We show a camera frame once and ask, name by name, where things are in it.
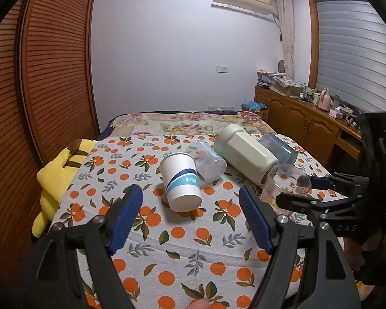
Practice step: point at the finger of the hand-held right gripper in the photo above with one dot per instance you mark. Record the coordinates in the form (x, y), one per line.
(296, 201)
(320, 182)

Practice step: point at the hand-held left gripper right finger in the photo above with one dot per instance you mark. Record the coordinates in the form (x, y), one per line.
(255, 223)

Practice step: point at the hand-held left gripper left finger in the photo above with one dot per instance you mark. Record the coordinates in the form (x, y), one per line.
(127, 220)

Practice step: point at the clear glass cup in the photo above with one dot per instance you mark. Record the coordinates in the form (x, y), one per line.
(278, 180)

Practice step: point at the white paper cup blue stripe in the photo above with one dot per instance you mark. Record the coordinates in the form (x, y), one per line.
(180, 183)

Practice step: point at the blue-grey translucent cup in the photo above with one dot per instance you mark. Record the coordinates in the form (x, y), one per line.
(280, 148)

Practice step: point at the cream insulated cup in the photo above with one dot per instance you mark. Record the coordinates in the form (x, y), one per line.
(244, 153)

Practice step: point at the clear plastic cup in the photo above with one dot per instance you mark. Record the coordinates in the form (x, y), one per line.
(209, 162)

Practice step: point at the person's right hand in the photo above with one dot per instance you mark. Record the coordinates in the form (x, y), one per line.
(353, 254)

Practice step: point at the person's left hand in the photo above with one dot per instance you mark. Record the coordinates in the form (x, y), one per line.
(197, 304)

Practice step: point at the orange fruit print cloth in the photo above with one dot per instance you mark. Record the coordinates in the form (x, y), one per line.
(186, 241)

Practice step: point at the wooden cabinet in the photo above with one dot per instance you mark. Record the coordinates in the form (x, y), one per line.
(296, 116)

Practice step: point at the pink tissue box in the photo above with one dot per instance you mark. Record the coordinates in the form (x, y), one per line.
(334, 113)

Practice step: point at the yellow plush toy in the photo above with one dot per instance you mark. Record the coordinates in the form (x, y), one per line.
(56, 180)

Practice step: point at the green lid bottle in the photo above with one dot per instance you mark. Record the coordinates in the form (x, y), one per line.
(335, 102)

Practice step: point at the pink thermos jug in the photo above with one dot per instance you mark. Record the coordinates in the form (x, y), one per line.
(324, 100)

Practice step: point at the cardboard box with blue items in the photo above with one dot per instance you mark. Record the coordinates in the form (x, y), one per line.
(254, 109)

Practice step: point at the open cardboard box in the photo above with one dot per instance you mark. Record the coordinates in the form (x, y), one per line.
(284, 86)

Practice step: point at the floral blanket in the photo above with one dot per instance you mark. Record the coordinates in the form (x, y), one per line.
(180, 122)

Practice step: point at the grey window blind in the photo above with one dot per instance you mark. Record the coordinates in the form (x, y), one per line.
(357, 48)

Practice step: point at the white wrapped pipe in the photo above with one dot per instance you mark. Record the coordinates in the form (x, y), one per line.
(286, 35)

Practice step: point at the wooden louvred wardrobe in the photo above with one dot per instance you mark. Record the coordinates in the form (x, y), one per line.
(51, 87)

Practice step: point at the white wall socket strip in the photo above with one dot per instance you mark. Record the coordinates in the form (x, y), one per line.
(221, 107)

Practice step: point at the white wall switch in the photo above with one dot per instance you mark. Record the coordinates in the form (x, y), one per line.
(222, 69)

